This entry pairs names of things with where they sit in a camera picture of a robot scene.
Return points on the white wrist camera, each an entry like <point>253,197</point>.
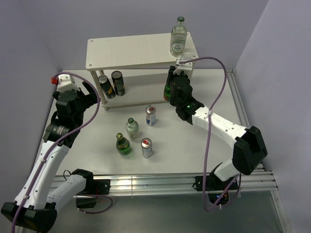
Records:
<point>182,66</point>
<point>64,82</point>

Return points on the green bottle red label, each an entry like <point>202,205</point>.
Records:
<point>167,92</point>

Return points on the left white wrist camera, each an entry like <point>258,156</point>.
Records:
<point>64,82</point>

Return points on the green bottle yellow label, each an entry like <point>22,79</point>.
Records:
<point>122,144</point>

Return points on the black yellow can left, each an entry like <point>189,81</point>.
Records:
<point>106,86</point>

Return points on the aluminium side rail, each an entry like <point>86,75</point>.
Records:
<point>243,109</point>

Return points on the black green can right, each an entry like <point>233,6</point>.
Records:
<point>118,82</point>

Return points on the clear glass bottle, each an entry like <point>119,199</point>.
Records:
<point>178,37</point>
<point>132,128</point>

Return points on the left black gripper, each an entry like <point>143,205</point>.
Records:
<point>90,99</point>

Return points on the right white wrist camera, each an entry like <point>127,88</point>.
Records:
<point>182,66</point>

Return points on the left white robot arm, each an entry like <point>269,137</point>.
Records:
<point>35,207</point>

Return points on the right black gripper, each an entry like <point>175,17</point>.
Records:
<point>170,74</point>

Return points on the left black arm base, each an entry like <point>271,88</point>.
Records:
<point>97,187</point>

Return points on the silver can red tab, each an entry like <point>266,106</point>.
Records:
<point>146,147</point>

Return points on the beige two-tier shelf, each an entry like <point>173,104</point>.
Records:
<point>144,61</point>

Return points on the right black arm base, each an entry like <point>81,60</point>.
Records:
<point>215,189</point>

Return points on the aluminium front rail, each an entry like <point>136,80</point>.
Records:
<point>175,184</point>

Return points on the silver blue can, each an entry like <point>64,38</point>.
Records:
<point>150,115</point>

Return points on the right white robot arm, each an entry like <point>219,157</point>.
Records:
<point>196,113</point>

